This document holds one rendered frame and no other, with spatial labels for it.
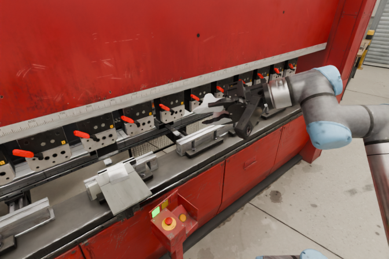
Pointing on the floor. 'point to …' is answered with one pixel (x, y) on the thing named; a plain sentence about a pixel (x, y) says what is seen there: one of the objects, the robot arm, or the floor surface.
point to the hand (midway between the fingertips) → (201, 118)
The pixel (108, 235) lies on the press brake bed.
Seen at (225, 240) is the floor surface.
